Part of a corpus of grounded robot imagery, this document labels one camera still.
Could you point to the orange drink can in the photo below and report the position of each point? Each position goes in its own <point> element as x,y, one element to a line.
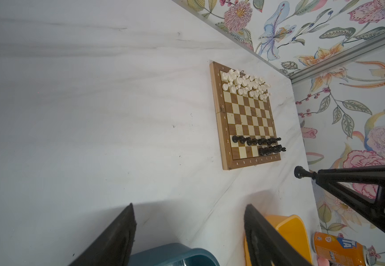
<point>341,251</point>

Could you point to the wooden chess board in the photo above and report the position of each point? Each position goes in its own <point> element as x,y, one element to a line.
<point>245,123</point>

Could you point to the dark teal plastic tray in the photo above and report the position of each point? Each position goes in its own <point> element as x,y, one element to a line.
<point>174,254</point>

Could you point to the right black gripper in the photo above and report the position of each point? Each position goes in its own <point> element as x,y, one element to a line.
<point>332,180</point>

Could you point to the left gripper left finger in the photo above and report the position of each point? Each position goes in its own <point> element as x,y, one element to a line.
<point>113,247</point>

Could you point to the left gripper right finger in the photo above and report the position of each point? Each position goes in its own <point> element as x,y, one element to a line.
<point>265,245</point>

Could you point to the yellow plastic tray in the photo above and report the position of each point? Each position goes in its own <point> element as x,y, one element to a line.
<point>293,230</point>

